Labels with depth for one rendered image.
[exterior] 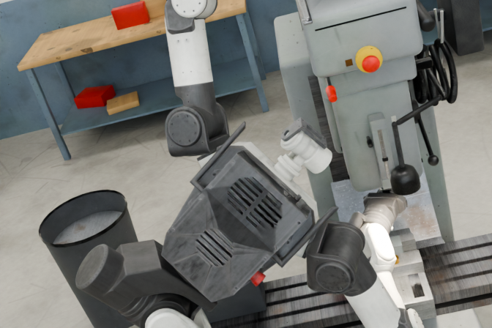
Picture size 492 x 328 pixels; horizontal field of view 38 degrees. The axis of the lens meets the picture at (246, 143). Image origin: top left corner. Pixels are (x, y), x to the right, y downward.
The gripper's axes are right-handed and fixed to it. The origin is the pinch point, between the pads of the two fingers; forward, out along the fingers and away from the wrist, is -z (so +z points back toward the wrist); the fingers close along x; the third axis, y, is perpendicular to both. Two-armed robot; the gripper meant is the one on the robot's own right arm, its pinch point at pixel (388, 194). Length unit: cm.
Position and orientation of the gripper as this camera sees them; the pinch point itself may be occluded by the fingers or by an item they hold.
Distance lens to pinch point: 213.6
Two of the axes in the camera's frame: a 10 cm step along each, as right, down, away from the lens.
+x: -8.8, 0.1, 4.7
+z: -4.0, 5.1, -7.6
